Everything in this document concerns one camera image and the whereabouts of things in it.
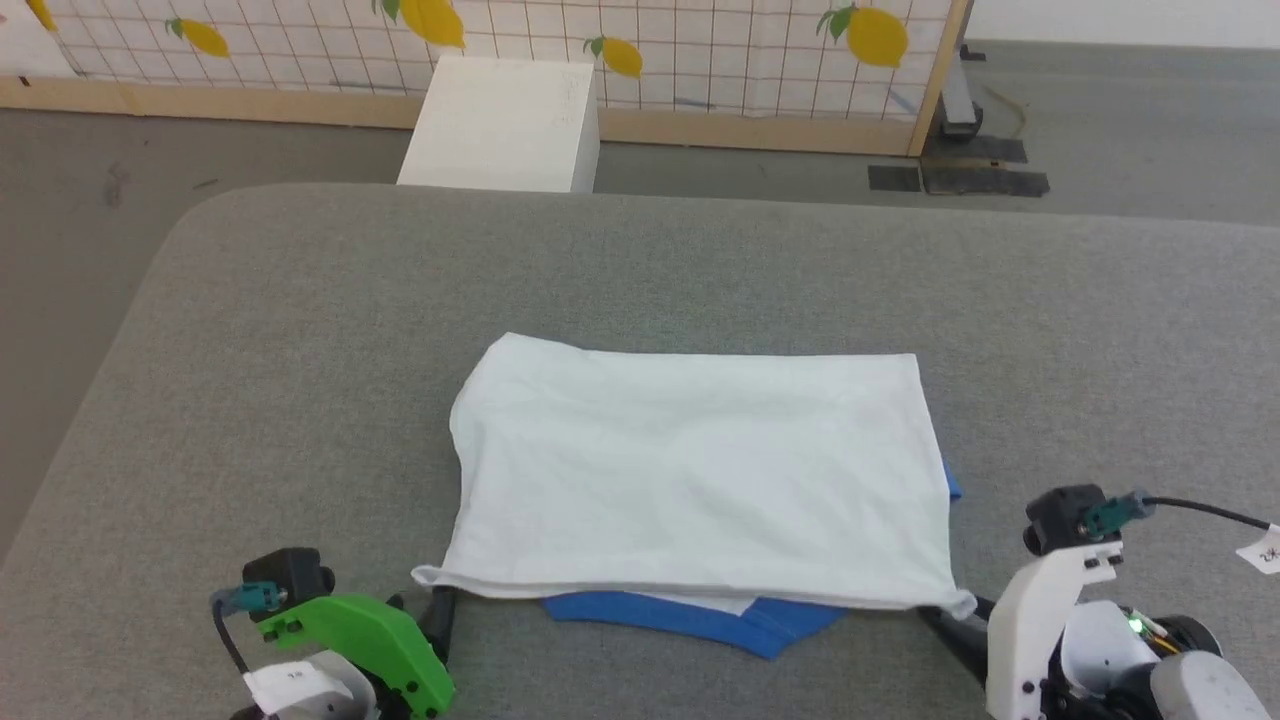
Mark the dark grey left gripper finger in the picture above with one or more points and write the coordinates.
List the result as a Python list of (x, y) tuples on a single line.
[(441, 620)]

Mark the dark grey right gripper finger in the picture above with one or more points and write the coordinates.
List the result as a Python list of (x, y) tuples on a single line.
[(970, 630)]

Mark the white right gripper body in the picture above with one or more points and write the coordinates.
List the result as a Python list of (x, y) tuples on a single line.
[(1040, 620)]

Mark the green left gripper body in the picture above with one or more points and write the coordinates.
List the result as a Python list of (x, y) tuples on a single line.
[(380, 645)]

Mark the blue and white garment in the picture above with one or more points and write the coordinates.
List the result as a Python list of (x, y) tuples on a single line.
[(700, 470)]

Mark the grey fabric sofa cushion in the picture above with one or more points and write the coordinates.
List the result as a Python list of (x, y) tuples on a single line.
[(300, 400)]

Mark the small black floor mat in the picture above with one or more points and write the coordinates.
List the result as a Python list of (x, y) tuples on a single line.
[(895, 178)]

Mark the white box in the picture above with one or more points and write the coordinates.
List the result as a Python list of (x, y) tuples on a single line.
[(510, 125)]

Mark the grey partition foot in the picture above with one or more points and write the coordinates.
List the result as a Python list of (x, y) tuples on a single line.
[(960, 100)]

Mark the lemon print partition screen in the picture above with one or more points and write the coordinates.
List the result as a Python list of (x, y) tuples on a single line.
[(700, 60)]

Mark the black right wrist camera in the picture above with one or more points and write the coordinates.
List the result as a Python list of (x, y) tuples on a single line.
[(1065, 520)]

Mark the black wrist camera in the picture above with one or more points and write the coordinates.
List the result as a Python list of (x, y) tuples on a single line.
[(1065, 520), (290, 575)]

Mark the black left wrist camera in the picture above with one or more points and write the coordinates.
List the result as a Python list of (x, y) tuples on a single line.
[(290, 575)]

